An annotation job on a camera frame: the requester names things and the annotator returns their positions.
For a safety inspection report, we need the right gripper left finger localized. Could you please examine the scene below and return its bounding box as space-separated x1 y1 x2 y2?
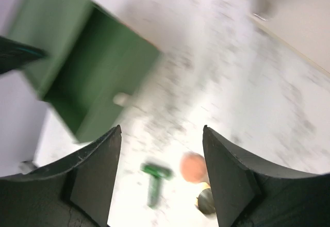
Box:
1 126 122 226

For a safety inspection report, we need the orange powder puff front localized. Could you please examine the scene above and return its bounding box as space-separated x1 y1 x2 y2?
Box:
180 152 207 184

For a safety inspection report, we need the green top drawer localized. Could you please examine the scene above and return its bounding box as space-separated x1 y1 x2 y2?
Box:
8 0 160 142

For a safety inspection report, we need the green lip balm horizontal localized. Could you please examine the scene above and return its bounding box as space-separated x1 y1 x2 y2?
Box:
140 163 172 180

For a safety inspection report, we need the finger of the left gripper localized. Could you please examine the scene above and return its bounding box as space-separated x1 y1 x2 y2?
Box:
0 36 48 74

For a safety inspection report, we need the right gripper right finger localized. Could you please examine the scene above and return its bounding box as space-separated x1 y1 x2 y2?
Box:
203 126 329 226

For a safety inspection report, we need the green lip balm vertical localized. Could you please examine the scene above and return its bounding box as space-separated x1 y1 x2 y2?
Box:
147 175 162 208

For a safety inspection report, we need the gold round jar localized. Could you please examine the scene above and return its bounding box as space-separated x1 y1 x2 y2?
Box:
195 182 216 216

